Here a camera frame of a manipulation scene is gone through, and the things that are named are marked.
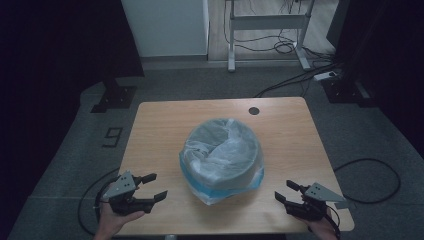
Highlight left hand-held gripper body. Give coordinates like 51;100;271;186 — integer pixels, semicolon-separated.
103;170;156;215

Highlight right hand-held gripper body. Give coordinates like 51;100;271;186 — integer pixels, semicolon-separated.
285;182;348;222

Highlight green plastic bin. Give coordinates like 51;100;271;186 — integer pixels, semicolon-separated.
185;118;263;192

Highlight white plastic bag blue edge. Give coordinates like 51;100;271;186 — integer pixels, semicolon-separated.
179;117;265;206

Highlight person's right hand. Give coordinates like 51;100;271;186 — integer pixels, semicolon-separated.
301;209;339;240

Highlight person's left hand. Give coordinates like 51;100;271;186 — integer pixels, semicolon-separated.
94;203;146;240

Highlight black stand base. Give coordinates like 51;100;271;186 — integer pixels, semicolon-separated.
321;76;378;108
90;78;138;114

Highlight white power strip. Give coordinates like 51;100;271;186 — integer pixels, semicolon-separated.
313;70;339;82

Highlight white cabinet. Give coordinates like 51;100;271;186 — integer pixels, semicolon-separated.
120;0;210;58

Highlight dark curtain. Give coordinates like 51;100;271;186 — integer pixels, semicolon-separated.
0;0;145;240
326;0;424;158

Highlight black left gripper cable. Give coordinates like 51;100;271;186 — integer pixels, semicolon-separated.
77;167;120;236

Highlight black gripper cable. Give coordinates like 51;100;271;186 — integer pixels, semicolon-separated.
77;167;120;236
324;158;402;240

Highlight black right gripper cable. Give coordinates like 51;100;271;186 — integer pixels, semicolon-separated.
324;158;402;240

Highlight black floor cable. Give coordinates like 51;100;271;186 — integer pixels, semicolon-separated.
254;63;341;98

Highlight tangled black cables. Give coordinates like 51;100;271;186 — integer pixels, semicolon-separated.
223;0;334;64

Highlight white desk frame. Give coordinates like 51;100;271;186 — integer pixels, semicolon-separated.
224;0;316;73

